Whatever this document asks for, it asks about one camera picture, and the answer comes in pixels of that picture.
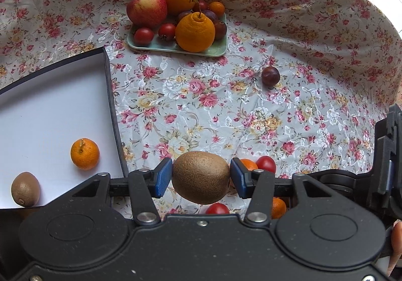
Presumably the large knobbed orange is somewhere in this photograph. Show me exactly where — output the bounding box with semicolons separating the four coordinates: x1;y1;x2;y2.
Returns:
175;12;216;53

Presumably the red apple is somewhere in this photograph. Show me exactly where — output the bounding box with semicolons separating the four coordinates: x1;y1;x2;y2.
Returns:
126;0;168;29

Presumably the person's right hand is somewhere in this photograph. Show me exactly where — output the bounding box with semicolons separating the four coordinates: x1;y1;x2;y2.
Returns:
387;221;402;277

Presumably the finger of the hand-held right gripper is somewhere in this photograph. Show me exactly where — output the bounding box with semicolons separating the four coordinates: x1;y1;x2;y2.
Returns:
368;104;402;204

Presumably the red tomato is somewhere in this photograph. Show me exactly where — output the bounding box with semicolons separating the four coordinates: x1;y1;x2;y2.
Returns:
206;203;230;215
134;27;155;46
158;23;176;40
256;156;277;174

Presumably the pale green tray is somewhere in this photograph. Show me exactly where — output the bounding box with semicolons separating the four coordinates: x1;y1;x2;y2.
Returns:
126;14;227;58

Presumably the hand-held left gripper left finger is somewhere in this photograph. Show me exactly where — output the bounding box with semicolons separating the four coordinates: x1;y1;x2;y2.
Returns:
72;158;173;227

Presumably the small tangerine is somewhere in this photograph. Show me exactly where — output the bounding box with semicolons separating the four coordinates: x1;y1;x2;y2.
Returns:
240;158;259;171
209;1;226;18
70;138;100;170
272;197;287;219

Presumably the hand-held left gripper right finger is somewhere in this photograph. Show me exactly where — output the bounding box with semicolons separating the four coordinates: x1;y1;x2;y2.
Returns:
230;158;335;227

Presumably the dark blue box white inside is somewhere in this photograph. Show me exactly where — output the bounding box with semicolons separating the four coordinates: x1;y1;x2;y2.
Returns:
0;46;129;210

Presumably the brown kiwi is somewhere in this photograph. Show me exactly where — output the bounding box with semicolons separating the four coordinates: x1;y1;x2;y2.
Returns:
172;151;231;205
11;172;41;208

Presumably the floral cloth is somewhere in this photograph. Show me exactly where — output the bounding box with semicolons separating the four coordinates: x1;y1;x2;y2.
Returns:
0;0;402;222

